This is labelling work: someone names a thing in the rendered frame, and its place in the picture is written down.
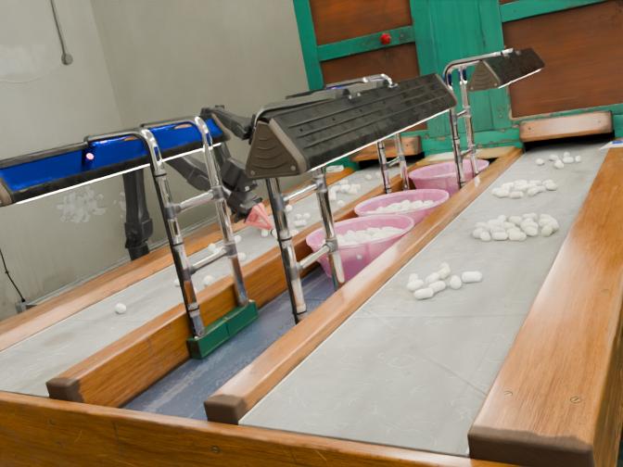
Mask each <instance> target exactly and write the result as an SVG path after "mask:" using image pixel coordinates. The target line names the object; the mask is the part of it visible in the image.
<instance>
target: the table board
mask: <svg viewBox="0 0 623 467"><path fill-rule="evenodd" d="M0 467H527V466H520V465H513V464H507V463H500V462H494V461H482V460H475V459H468V458H462V457H455V456H449V455H442V454H436V453H429V452H423V451H416V450H409V449H403V448H391V447H384V446H378V445H371V444H364V443H358V442H351V441H345V440H338V439H332V438H325V437H319V436H311V435H299V434H292V433H286V432H279V431H273V430H266V429H260V428H253V427H246V426H240V425H233V424H227V423H215V422H208V421H201V420H195V419H188V418H182V417H175V416H169V415H162V414H156V413H149V412H142V411H136V410H124V409H117V408H111V407H104V406H97V405H91V404H84V403H78V402H70V401H64V400H57V399H51V398H38V397H32V396H25V395H19V394H12V393H6V392H0Z"/></svg>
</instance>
